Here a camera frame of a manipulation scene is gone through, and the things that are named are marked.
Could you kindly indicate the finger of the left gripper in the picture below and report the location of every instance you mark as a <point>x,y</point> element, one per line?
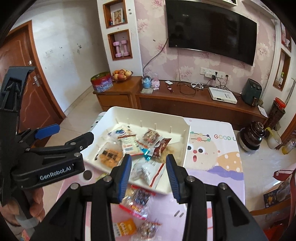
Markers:
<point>30,136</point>
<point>75,145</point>

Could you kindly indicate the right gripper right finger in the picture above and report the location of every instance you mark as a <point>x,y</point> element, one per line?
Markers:
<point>231,219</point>

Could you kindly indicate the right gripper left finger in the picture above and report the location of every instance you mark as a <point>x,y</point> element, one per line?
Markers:
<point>67,218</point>

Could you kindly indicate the yellow cake bread packet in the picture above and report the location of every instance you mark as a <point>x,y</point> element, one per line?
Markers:
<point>109,155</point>

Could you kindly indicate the blueberry steamed cake packet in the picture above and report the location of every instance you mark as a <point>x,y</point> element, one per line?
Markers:
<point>120,132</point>

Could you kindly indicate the Lipo cream biscuit packet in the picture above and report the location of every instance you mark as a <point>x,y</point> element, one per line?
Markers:
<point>130,146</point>

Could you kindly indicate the orange oats bar packet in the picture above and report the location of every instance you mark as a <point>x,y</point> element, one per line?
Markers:
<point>124,228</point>

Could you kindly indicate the blue wafer packet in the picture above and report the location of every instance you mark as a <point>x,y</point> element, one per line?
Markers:
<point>147,154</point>

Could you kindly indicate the white grey snack bag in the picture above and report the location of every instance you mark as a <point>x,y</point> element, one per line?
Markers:
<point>148,170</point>

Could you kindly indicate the nut cluster packet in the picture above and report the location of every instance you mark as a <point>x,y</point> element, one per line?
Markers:
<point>150,137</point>
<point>148,230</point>

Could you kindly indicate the red dark date packet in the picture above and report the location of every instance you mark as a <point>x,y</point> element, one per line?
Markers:
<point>137,202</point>

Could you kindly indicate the dark brown snack packet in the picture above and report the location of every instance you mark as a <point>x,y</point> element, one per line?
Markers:
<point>157,148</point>

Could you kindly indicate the puffed rice cake packet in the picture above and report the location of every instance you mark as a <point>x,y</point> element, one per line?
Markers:
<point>171,148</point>

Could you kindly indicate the person's left hand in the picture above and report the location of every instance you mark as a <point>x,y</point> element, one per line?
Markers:
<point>11,209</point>

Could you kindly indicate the red blue round tin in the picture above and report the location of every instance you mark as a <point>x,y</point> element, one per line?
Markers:
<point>101,82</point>

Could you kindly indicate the white plastic storage bin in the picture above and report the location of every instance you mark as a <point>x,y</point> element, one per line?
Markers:
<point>139,121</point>

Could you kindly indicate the fruit bowl with apples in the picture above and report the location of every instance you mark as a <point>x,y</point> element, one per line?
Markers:
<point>121,75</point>

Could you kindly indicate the dark ceramic jar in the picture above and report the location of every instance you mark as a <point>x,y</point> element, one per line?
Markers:
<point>250,137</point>

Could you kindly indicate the blue snow globe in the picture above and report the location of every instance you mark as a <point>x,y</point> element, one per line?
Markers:
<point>146,82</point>

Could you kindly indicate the white plastic bucket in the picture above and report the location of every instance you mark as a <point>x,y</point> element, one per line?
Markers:
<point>273,139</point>

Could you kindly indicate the pink bunny figurine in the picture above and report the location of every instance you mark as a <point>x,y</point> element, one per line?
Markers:
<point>155,83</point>

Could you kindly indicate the pink dumbbell right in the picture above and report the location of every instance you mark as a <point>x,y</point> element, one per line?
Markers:
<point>125,51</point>

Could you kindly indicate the pink dumbbell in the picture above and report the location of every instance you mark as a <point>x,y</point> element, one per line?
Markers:
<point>125,51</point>
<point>118,54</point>

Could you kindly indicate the pink dumbbell left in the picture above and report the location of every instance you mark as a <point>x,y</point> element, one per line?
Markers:
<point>118,54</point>

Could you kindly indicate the red lidded woven bin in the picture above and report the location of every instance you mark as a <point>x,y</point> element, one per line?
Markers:
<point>276,112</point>

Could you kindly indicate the wooden tv cabinet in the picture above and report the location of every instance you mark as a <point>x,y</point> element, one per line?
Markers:
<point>181,100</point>

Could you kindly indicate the white set-top box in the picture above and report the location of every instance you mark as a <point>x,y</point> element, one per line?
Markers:
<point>222,95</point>

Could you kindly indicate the dark air fryer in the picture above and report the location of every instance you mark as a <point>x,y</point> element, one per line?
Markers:
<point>251,92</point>

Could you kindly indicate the framed photo in niche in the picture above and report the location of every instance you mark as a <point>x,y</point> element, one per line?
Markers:
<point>117,16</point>

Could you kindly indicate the white power strip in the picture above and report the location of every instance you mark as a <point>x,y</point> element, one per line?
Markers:
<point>209,72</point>

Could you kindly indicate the black wall television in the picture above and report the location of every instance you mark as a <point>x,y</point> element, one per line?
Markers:
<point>209,28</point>

